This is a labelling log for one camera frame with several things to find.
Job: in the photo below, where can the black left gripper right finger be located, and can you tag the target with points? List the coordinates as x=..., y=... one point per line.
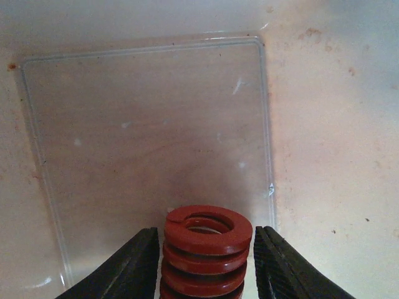
x=282, y=272

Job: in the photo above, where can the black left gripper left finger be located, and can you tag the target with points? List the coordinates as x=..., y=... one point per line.
x=131, y=272

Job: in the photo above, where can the translucent spring bin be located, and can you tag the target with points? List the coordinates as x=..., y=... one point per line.
x=114, y=113

